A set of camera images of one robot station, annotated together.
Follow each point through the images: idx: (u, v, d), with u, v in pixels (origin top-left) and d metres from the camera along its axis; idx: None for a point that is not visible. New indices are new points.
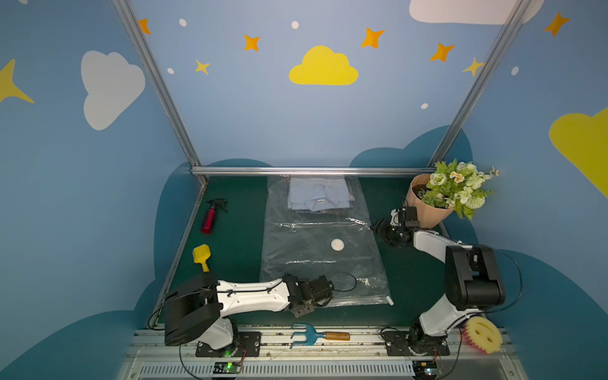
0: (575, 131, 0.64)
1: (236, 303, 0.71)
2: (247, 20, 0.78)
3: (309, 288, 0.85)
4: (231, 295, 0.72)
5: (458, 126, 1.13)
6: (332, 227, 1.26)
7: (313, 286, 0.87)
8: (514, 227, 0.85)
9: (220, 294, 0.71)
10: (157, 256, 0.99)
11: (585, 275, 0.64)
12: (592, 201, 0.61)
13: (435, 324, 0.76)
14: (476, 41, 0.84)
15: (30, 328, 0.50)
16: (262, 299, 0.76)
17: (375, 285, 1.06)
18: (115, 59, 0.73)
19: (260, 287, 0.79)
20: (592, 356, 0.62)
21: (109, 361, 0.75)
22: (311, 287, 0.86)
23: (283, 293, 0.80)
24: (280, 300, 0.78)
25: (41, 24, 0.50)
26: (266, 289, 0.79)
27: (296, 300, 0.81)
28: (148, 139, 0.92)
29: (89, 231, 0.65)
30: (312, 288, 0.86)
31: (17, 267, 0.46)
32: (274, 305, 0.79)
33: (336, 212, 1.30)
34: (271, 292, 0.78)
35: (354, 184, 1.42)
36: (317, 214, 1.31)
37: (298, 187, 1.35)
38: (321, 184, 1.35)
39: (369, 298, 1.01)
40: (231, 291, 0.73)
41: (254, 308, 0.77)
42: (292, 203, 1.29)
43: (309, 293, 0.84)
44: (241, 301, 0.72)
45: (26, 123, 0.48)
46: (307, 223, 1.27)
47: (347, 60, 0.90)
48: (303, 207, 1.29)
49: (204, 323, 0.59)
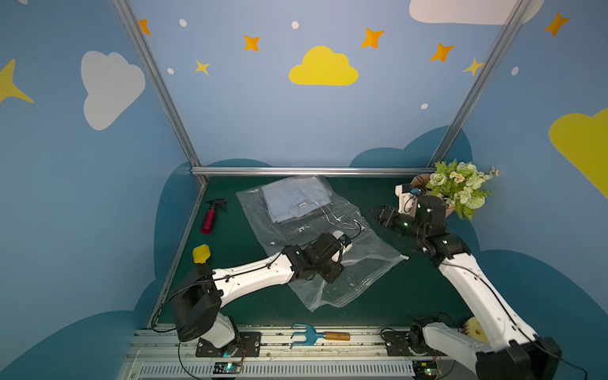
0: (576, 131, 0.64)
1: (236, 286, 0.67)
2: (248, 20, 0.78)
3: (312, 250, 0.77)
4: (229, 279, 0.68)
5: (458, 126, 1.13)
6: (322, 225, 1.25)
7: (315, 246, 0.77)
8: (514, 228, 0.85)
9: (218, 282, 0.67)
10: (157, 257, 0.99)
11: (583, 275, 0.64)
12: (592, 201, 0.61)
13: (442, 336, 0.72)
14: (475, 41, 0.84)
15: (32, 328, 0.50)
16: (264, 276, 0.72)
17: (387, 251, 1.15)
18: (115, 59, 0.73)
19: (260, 265, 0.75)
20: (591, 357, 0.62)
21: (110, 361, 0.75)
22: (315, 249, 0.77)
23: (284, 264, 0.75)
24: (283, 273, 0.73)
25: (41, 24, 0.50)
26: (266, 265, 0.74)
27: (301, 268, 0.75)
28: (149, 139, 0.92)
29: (89, 232, 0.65)
30: (317, 251, 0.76)
31: (18, 267, 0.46)
32: (279, 279, 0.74)
33: (322, 210, 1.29)
34: (271, 267, 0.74)
35: (324, 180, 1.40)
36: (303, 218, 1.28)
37: (274, 198, 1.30)
38: (295, 189, 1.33)
39: (387, 261, 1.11)
40: (229, 276, 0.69)
41: (260, 286, 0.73)
42: (277, 217, 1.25)
43: (313, 257, 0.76)
44: (241, 283, 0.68)
45: (26, 123, 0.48)
46: (300, 230, 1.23)
47: (347, 59, 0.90)
48: (288, 215, 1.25)
49: (210, 310, 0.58)
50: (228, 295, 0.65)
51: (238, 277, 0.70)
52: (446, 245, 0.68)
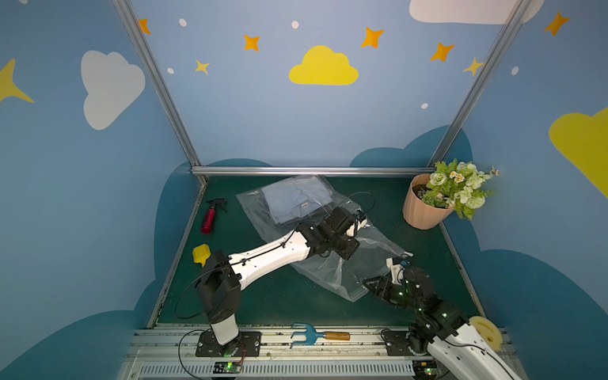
0: (576, 131, 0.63)
1: (254, 269, 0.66)
2: (248, 20, 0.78)
3: (325, 226, 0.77)
4: (246, 263, 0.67)
5: (458, 126, 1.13)
6: None
7: (329, 221, 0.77)
8: (514, 228, 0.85)
9: (235, 266, 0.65)
10: (157, 257, 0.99)
11: (584, 275, 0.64)
12: (593, 201, 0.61)
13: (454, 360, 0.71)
14: (475, 41, 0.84)
15: (32, 328, 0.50)
16: (279, 256, 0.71)
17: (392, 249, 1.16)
18: (115, 59, 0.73)
19: (275, 245, 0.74)
20: (591, 357, 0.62)
21: (109, 361, 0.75)
22: (329, 224, 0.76)
23: (298, 241, 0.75)
24: (298, 250, 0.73)
25: (41, 24, 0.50)
26: (280, 244, 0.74)
27: (317, 243, 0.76)
28: (148, 140, 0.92)
29: (89, 231, 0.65)
30: (331, 226, 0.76)
31: (18, 267, 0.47)
32: (294, 256, 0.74)
33: (324, 210, 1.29)
34: (286, 245, 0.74)
35: (324, 180, 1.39)
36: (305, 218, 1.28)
37: (275, 198, 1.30)
38: (296, 188, 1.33)
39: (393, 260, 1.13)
40: (245, 260, 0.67)
41: (277, 266, 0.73)
42: (279, 218, 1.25)
43: (328, 232, 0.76)
44: (258, 265, 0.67)
45: (26, 123, 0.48)
46: None
47: (347, 59, 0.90)
48: (290, 216, 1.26)
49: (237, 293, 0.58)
50: (246, 278, 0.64)
51: (254, 260, 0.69)
52: (447, 318, 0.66)
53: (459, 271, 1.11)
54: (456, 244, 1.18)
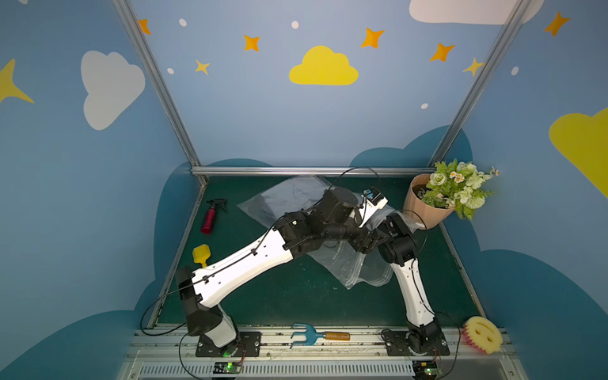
0: (575, 131, 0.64)
1: (217, 286, 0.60)
2: (247, 20, 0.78)
3: (318, 217, 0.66)
4: (209, 280, 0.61)
5: (458, 126, 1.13)
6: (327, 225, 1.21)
7: (321, 210, 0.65)
8: (514, 228, 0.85)
9: (197, 285, 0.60)
10: (156, 257, 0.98)
11: (584, 275, 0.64)
12: (593, 202, 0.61)
13: (412, 307, 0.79)
14: (474, 41, 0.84)
15: (31, 328, 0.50)
16: (248, 264, 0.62)
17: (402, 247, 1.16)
18: (115, 59, 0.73)
19: (245, 253, 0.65)
20: (594, 358, 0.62)
21: (109, 361, 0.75)
22: (321, 214, 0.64)
23: (272, 248, 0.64)
24: (272, 256, 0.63)
25: (41, 25, 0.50)
26: (252, 252, 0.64)
27: (302, 239, 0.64)
28: (149, 140, 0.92)
29: (89, 231, 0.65)
30: (322, 215, 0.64)
31: (18, 266, 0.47)
32: (269, 264, 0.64)
33: None
34: (259, 252, 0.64)
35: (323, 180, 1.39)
36: None
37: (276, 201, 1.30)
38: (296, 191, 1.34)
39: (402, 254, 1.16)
40: (209, 276, 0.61)
41: (249, 277, 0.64)
42: None
43: (320, 224, 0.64)
44: (222, 281, 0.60)
45: (28, 123, 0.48)
46: None
47: (347, 60, 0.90)
48: None
49: (199, 313, 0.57)
50: (210, 298, 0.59)
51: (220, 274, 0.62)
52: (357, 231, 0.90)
53: (459, 271, 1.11)
54: (456, 244, 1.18)
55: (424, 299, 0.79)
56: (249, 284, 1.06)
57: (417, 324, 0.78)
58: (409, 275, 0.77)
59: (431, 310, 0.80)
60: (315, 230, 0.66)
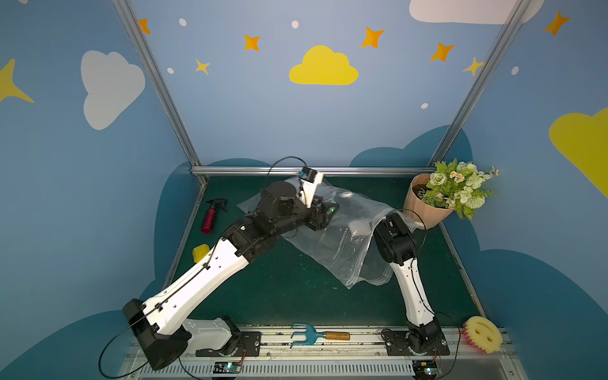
0: (575, 131, 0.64)
1: (173, 310, 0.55)
2: (247, 20, 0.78)
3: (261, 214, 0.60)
4: (162, 307, 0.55)
5: (458, 126, 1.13)
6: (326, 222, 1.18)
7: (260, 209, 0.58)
8: (514, 228, 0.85)
9: (152, 315, 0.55)
10: (156, 257, 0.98)
11: (584, 275, 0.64)
12: (593, 202, 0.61)
13: (412, 307, 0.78)
14: (474, 41, 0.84)
15: (30, 328, 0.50)
16: (202, 281, 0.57)
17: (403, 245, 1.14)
18: (115, 59, 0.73)
19: (196, 270, 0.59)
20: (594, 358, 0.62)
21: (109, 361, 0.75)
22: (264, 214, 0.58)
23: (224, 256, 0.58)
24: (226, 266, 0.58)
25: (42, 25, 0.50)
26: (203, 267, 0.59)
27: (254, 242, 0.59)
28: (149, 140, 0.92)
29: (89, 231, 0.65)
30: (264, 214, 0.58)
31: (18, 266, 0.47)
32: (226, 275, 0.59)
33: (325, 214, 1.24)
34: (211, 266, 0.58)
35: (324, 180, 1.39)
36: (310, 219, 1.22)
37: None
38: None
39: None
40: (161, 302, 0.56)
41: (207, 292, 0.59)
42: None
43: (266, 223, 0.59)
44: (177, 304, 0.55)
45: (28, 123, 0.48)
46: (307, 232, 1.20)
47: (347, 59, 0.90)
48: None
49: (161, 342, 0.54)
50: (167, 324, 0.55)
51: (173, 297, 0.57)
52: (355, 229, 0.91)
53: (459, 271, 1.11)
54: (456, 244, 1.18)
55: (424, 298, 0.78)
56: (249, 284, 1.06)
57: (415, 322, 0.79)
58: (409, 275, 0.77)
59: (431, 310, 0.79)
60: (265, 229, 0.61)
